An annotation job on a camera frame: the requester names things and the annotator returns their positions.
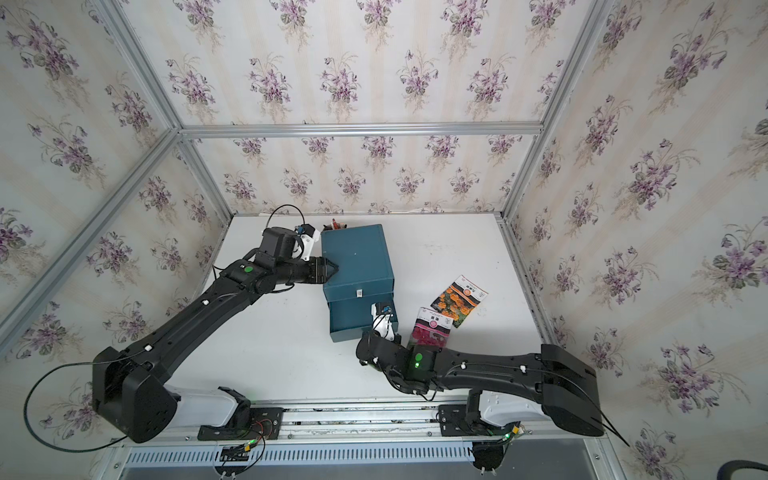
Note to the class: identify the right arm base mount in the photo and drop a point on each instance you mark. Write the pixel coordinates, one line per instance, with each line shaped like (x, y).
(487, 414)

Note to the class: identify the teal drawer cabinet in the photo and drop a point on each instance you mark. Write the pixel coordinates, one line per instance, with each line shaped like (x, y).
(364, 265)

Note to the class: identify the aluminium frame back bar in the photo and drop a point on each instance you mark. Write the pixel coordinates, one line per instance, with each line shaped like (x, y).
(361, 129)

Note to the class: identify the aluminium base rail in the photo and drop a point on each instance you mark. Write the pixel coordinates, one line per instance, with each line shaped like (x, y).
(370, 421)

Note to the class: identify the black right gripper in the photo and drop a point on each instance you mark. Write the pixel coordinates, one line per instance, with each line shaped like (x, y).
(364, 336)

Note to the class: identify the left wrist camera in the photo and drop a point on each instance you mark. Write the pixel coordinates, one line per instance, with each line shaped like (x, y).
(306, 237)

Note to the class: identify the white slotted cable duct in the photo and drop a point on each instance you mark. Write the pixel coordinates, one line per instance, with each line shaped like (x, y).
(303, 455)

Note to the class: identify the orange flower seed bag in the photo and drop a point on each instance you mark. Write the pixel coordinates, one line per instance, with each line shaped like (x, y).
(459, 299)

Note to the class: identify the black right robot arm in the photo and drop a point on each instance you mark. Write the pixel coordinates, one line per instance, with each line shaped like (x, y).
(561, 384)

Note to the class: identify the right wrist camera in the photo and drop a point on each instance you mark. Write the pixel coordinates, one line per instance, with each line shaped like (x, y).
(384, 319)

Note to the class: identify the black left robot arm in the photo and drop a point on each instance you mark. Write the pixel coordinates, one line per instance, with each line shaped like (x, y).
(129, 386)

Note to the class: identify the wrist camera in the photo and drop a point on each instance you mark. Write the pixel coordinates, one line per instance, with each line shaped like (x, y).
(306, 237)
(384, 319)

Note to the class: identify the pink flower seed bag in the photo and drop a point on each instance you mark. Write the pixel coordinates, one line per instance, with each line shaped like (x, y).
(431, 328)

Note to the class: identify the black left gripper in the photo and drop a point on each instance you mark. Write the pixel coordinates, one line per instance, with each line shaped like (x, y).
(318, 269)

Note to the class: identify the teal bottom drawer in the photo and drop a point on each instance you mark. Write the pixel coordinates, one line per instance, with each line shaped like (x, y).
(349, 319)

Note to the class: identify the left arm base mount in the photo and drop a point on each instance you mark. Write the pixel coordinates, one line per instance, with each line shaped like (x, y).
(223, 414)

